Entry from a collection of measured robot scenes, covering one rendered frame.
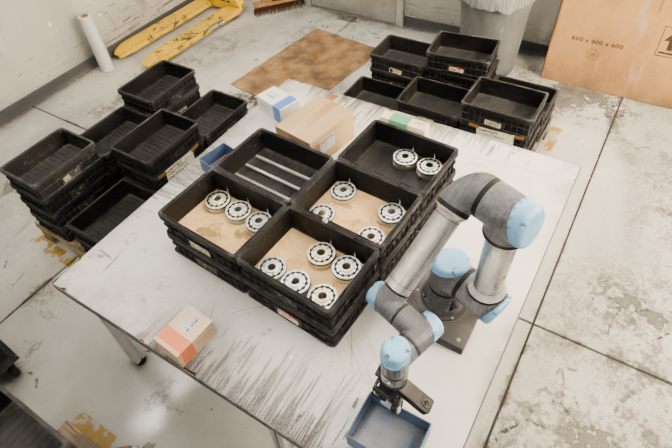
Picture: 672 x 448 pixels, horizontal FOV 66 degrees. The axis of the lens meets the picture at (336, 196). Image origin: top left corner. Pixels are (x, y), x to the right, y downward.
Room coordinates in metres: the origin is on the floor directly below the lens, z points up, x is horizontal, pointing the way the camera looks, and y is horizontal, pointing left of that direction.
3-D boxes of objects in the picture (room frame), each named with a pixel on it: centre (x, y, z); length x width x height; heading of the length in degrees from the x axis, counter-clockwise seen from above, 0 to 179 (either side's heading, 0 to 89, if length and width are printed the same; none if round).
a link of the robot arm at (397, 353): (0.62, -0.11, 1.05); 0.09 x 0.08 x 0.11; 127
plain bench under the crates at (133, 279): (1.42, 0.02, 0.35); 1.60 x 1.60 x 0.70; 54
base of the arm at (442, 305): (0.98, -0.34, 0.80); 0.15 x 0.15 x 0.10
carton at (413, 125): (1.98, -0.36, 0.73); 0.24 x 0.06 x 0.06; 54
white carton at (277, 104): (2.22, 0.25, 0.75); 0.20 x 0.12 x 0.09; 40
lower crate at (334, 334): (1.08, 0.11, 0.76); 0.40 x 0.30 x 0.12; 51
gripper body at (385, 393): (0.62, -0.11, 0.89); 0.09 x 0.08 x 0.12; 55
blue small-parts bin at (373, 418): (0.55, -0.09, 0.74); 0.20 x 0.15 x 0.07; 55
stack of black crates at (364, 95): (2.77, -0.33, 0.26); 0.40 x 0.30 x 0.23; 54
